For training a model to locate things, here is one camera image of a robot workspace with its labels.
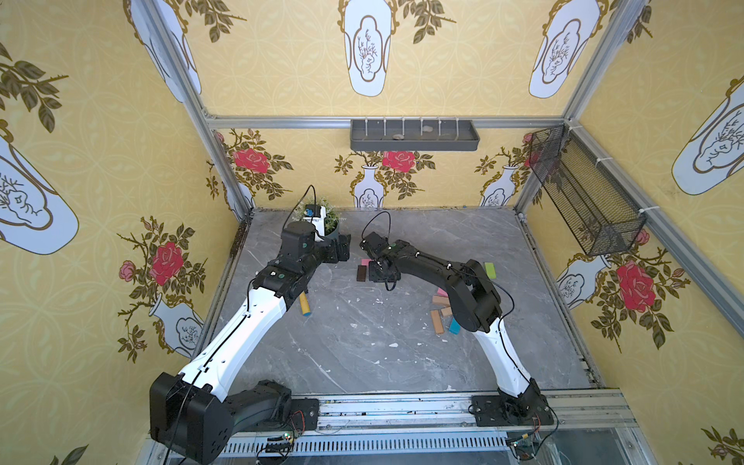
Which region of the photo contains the teal block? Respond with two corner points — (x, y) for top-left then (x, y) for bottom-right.
(449, 318), (461, 335)

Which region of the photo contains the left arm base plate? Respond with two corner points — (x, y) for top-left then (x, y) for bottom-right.
(288, 398), (320, 433)

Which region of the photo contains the potted green plant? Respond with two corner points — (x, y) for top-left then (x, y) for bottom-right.
(292, 198), (341, 238)

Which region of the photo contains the yellow toy shovel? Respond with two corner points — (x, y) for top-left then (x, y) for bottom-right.
(298, 293), (312, 317)

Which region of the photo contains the right circuit board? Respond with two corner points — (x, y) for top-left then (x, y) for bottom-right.
(507, 434), (536, 463)

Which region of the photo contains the left circuit board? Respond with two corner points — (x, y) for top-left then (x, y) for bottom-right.
(263, 433), (295, 455)

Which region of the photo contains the black wire mesh basket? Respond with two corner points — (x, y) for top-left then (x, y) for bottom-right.
(527, 126), (646, 256)

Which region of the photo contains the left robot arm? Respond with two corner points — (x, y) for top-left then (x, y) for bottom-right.
(149, 221), (351, 464)

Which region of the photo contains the wooden block upper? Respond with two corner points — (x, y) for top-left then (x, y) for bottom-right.
(432, 296), (451, 307)

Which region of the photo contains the grey wall shelf tray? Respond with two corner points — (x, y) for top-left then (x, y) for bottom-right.
(350, 117), (481, 152)

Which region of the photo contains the green block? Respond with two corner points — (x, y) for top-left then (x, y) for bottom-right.
(484, 263), (497, 280)

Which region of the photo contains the circuit board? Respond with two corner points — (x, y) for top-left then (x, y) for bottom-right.
(263, 433), (295, 455)
(507, 434), (536, 463)

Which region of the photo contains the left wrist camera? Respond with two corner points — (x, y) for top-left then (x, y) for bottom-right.
(303, 203), (327, 241)

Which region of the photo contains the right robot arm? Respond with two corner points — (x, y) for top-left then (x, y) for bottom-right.
(360, 232), (557, 427)

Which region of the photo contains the wooden block lower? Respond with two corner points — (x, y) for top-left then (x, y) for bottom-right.
(430, 310), (445, 335)

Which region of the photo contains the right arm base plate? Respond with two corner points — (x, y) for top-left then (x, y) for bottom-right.
(469, 391), (556, 429)

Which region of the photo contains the dark brown block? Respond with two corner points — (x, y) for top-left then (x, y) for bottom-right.
(356, 265), (368, 283)

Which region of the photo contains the aluminium front rail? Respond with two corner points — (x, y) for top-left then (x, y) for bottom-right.
(215, 389), (656, 464)

